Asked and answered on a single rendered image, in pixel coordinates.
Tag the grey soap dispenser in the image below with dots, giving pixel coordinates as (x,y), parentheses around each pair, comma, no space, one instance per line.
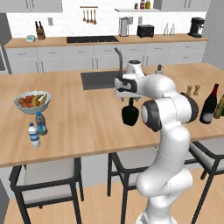
(159,70)

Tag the dark grey tap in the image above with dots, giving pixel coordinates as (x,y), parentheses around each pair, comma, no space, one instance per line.
(120,62)

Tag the grey upper cupboards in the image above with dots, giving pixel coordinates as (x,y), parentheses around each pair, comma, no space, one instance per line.
(180,4)
(29,5)

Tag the dark grey sink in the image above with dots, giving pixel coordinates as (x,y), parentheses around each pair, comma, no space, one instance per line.
(97,80)

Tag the wooden salt shaker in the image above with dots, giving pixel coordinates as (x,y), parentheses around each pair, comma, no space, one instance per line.
(189,91)

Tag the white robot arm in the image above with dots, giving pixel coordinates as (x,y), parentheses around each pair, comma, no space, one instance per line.
(170,145)

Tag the round black glass bottle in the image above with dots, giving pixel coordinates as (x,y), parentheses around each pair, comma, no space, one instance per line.
(130,115)

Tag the black chair grey seat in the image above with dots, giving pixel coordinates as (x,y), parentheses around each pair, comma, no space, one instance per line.
(131,163)
(211,154)
(46,178)

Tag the silver electric kettle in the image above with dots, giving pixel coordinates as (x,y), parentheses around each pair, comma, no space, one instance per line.
(123,27)

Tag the white bowl of fruit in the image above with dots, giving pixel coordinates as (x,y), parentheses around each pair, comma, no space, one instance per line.
(32,103)

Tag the red jar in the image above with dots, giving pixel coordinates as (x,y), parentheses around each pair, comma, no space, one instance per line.
(142,5)

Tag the black hob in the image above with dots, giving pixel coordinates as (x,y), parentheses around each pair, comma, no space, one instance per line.
(92,39)

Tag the white wall shelf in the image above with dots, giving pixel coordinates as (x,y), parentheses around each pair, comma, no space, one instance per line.
(137,10)

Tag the yellow jar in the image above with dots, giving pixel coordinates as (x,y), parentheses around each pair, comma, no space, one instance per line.
(148,5)

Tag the grey wall socket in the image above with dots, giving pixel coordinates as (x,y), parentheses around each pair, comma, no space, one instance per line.
(50,21)
(140,20)

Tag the wooden knife block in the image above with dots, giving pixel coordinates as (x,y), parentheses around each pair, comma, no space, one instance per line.
(40,33)

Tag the olive green glass bottle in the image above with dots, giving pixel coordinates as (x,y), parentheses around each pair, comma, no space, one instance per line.
(218,110)

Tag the dark red wine bottle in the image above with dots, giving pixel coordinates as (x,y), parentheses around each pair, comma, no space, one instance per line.
(208,108)

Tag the black coffee machine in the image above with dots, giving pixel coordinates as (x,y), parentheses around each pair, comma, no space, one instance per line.
(196,27)

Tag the small dark jar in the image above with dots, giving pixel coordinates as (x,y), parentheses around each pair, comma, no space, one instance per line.
(136,6)

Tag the wooden pepper shaker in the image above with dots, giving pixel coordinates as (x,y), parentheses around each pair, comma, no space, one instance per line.
(197,90)

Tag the grey lower cupboard run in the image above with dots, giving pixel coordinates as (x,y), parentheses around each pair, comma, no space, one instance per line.
(73,57)

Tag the grey wall oven unit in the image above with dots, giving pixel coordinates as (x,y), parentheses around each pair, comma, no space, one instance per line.
(3,55)

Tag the black toaster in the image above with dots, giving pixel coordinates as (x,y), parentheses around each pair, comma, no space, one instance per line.
(145,31)

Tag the wooden utensil rail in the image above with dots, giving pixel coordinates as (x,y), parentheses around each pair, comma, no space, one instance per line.
(89,7)

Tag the small teal clock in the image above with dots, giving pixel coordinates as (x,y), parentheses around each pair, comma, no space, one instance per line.
(30,38)

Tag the white plastic water bottle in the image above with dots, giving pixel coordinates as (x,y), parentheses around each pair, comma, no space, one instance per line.
(34,136)

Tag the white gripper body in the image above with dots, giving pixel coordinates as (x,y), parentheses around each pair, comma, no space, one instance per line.
(128,94)

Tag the dark plastic water bottle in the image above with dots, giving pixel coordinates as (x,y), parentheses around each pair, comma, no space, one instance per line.
(41,124)

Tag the clear glass bottle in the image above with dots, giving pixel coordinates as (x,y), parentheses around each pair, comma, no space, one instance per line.
(166,31)
(172,31)

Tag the wooden spoon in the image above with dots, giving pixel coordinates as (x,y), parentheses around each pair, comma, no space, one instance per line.
(94,21)
(91,19)
(84,18)
(87,19)

